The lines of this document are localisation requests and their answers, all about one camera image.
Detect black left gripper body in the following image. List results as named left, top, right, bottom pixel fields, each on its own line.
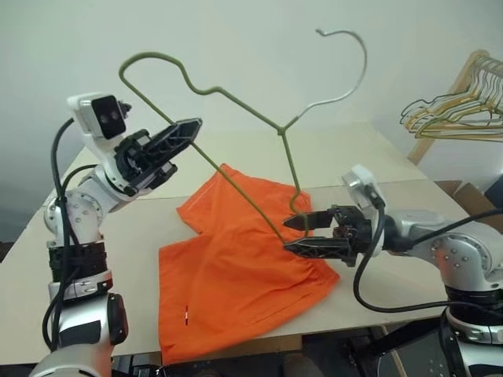
left=113, top=131, right=178, bottom=196

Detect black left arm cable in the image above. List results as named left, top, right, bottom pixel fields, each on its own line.
left=41, top=116, right=116, bottom=353

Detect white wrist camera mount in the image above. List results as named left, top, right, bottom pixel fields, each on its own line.
left=65, top=92, right=133, bottom=189
left=340, top=163, right=389, bottom=256

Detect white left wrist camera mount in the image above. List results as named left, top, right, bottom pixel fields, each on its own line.
left=65, top=92, right=133, bottom=189

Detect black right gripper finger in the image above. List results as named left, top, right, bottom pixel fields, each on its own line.
left=283, top=209, right=336, bottom=232
left=283, top=234, right=353, bottom=261

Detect dark rounded shape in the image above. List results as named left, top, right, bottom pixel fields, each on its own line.
left=283, top=350, right=320, bottom=377

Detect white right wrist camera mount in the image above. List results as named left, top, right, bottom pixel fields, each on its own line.
left=340, top=163, right=389, bottom=256

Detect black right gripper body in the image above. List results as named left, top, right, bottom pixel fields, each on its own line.
left=329, top=204, right=373, bottom=268

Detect dark grey floor plate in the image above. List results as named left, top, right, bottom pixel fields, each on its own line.
left=377, top=325, right=450, bottom=377

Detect wooden rack rod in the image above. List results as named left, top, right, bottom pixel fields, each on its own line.
left=477, top=49, right=503, bottom=70

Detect dark grey wire hanger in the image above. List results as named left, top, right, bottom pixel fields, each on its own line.
left=399, top=93, right=503, bottom=123

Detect black table leg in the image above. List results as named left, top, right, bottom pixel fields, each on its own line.
left=365, top=313, right=447, bottom=357

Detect olive green wire hanger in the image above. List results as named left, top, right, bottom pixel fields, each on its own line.
left=117, top=27, right=369, bottom=247

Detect orange shorts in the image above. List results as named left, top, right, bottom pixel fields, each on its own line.
left=157, top=163, right=341, bottom=365

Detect brown cardboard box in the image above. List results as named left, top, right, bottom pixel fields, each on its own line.
left=434, top=179, right=497, bottom=221

